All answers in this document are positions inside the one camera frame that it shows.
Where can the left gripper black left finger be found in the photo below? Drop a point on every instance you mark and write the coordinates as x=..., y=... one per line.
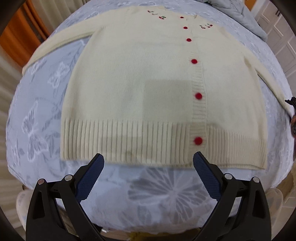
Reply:
x=44, y=221

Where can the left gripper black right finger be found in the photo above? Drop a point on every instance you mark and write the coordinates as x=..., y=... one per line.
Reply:
x=241, y=212

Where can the cream knit cardigan red buttons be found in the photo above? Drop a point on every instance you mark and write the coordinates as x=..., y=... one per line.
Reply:
x=153, y=87

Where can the white panelled wardrobe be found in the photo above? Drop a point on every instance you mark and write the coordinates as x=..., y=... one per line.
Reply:
x=281, y=38

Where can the grey quilted duvet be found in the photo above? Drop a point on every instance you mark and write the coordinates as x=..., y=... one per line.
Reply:
x=241, y=14

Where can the orange curtain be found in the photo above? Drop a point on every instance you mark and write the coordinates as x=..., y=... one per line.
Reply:
x=24, y=33

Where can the cream sheer curtain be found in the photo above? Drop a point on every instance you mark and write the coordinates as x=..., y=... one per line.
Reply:
x=54, y=12

